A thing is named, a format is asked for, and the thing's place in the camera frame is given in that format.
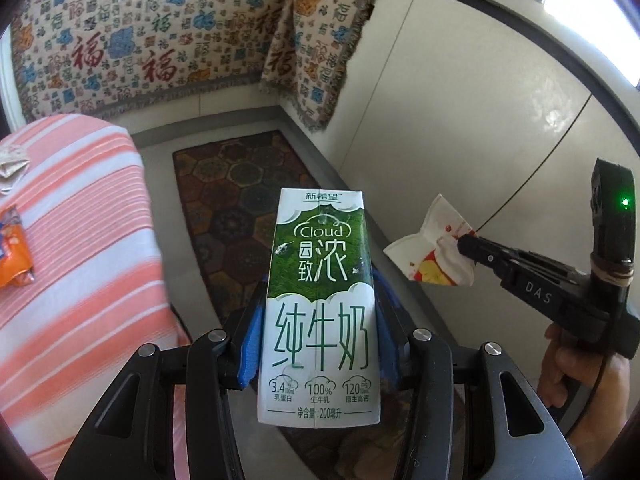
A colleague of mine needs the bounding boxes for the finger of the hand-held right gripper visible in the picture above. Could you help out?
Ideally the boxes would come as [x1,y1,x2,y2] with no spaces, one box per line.
[457,232,512,282]
[505,249,592,287]

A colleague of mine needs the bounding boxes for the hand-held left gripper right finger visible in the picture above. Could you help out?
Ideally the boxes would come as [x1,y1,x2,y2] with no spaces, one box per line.
[372,270,571,480]

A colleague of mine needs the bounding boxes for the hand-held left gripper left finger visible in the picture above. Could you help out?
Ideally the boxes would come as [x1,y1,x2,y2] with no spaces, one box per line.
[55,285,267,480]

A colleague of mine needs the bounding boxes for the white red snack wrapper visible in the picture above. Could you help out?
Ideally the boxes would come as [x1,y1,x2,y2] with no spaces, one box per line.
[383,193,476,289]

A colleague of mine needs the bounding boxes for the green white milk carton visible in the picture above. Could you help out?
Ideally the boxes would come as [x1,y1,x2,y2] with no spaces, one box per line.
[256,187,382,432]

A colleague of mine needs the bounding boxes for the orange blue snack packet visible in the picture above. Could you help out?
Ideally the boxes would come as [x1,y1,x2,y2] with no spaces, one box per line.
[0,207,36,289]

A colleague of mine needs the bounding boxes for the white paper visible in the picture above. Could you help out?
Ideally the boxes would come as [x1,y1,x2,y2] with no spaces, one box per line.
[0,145,29,196]

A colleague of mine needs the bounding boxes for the person's right hand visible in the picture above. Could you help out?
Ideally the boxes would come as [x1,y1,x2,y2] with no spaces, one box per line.
[537,322,632,411]

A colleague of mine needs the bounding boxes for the hexagon patterned floor mat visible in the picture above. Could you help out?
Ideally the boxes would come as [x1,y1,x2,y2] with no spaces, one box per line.
[172,129,416,480]

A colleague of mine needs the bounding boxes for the white lower kitchen cabinets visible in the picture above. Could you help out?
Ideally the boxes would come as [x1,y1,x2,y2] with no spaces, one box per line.
[279,0,640,413]

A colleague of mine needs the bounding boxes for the round table striped tablecloth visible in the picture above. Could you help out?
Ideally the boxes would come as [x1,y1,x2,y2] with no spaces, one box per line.
[0,114,194,480]

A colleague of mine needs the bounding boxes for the kitchen countertop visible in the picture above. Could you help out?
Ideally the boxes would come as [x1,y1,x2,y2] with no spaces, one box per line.
[382,0,640,127]

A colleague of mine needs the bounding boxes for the small printed blanket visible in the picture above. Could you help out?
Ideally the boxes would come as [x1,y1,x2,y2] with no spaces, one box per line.
[259,0,386,134]

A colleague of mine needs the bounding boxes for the large printed blanket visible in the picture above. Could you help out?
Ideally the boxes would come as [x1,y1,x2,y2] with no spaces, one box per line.
[10,0,302,122]

